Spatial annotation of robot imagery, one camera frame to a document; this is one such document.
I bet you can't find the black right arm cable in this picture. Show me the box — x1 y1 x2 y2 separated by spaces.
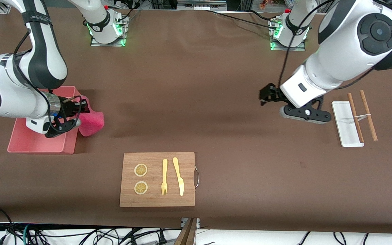
12 27 82 135

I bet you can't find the wooden cutting board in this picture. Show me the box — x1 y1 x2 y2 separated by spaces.
119 152 196 208

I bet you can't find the small metal bracket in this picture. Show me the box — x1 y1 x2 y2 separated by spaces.
181 218 200 229

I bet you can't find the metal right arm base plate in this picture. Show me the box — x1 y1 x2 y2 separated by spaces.
90 17 129 47

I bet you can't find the brown wooden plank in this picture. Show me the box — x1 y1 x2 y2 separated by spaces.
174 218 197 245

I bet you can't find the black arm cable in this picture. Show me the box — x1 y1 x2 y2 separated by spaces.
12 27 82 135
277 0 336 89

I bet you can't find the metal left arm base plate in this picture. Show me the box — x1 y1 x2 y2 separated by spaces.
270 19 306 52

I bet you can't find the grey device box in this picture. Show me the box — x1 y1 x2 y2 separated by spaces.
177 0 228 11

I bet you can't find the pink plastic bin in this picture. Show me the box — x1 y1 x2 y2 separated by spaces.
7 86 84 155

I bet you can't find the yellow plastic fork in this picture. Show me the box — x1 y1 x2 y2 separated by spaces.
161 159 168 196

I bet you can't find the white rectangular tray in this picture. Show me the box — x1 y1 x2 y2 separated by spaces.
331 101 365 148

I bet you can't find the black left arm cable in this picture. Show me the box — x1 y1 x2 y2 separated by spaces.
277 0 336 89

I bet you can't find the pink cloth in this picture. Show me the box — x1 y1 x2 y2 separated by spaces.
76 95 105 137

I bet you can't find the black cable on table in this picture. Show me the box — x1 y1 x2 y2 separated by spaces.
205 10 280 30

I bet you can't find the yellow plastic knife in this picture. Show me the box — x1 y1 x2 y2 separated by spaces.
173 157 184 197

